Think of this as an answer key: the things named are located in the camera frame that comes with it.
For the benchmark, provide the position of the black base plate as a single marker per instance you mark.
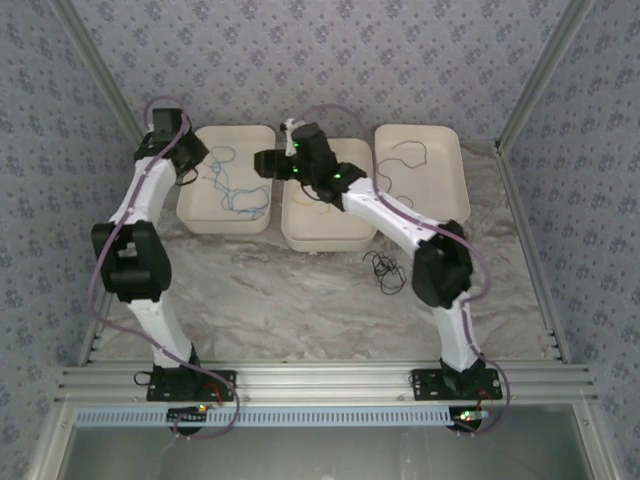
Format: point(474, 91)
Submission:
point(425, 385)
point(227, 375)

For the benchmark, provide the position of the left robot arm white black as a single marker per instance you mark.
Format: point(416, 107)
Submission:
point(145, 195)

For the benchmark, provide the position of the cream plastic tray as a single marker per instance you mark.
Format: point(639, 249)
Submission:
point(240, 165)
point(440, 170)
point(327, 230)

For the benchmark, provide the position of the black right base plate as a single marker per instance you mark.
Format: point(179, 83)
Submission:
point(425, 385)

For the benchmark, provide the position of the aluminium mounting rail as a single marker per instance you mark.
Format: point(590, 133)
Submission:
point(325, 382)

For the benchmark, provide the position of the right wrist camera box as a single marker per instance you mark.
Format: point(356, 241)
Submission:
point(290, 127)

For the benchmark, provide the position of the aluminium frame post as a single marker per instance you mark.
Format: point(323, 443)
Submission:
point(100, 70)
point(545, 70)

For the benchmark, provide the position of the aluminium table side rail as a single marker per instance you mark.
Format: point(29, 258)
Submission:
point(95, 330)
point(525, 235)

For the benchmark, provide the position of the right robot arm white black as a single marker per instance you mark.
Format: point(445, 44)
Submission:
point(390, 210)

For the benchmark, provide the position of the black electronics board with LEDs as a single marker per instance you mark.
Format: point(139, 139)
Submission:
point(187, 417)
point(470, 420)

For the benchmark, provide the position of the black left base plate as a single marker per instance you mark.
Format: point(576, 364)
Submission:
point(227, 375)

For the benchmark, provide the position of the grey metal panel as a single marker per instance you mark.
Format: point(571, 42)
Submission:
point(325, 455)

